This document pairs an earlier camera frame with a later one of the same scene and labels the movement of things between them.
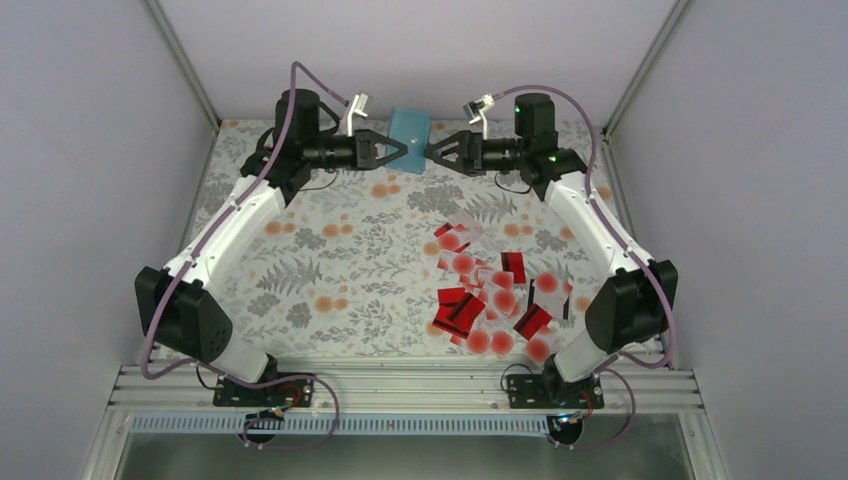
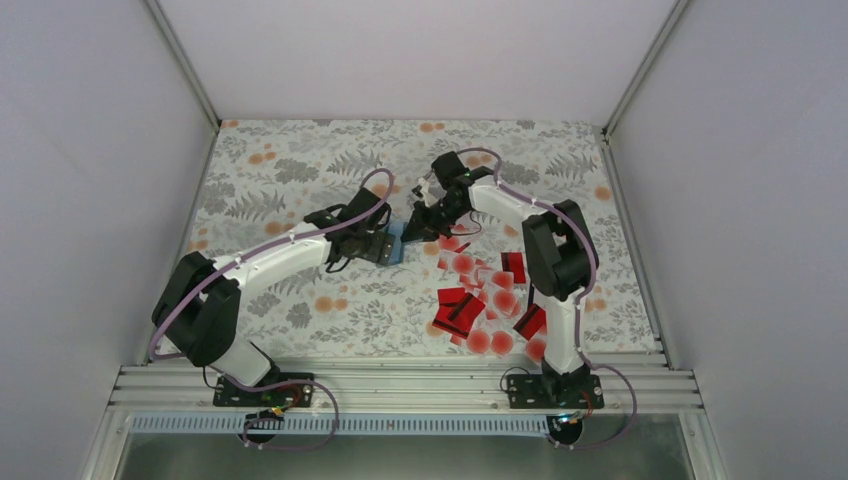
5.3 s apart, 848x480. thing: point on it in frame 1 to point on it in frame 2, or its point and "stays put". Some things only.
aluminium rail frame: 395,389 stays put
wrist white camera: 475,110 to 429,197
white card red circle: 542,345 stays put
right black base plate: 529,391 stays put
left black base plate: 286,393 stays put
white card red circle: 506,303 stays put
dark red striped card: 514,262 stays put
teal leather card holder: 411,128 to 397,229
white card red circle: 502,343 stays put
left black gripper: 365,155 to 379,251
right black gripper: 472,161 to 424,229
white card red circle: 479,341 stays put
